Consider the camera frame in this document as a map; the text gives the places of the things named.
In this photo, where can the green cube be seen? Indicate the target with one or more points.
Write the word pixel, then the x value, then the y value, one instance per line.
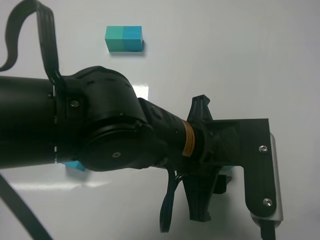
pixel 227 170

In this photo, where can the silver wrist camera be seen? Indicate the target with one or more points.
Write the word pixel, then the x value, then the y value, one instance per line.
pixel 278 215

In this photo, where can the blue template block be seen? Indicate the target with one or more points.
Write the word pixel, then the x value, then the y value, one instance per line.
pixel 133 39

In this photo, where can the green template block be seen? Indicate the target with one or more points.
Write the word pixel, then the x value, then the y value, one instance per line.
pixel 114 38

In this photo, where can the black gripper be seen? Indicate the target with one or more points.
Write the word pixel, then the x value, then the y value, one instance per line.
pixel 242 143

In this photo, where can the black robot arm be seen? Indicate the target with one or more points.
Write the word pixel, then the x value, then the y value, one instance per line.
pixel 98 120

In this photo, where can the blue cube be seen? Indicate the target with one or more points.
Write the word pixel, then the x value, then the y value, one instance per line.
pixel 75 165

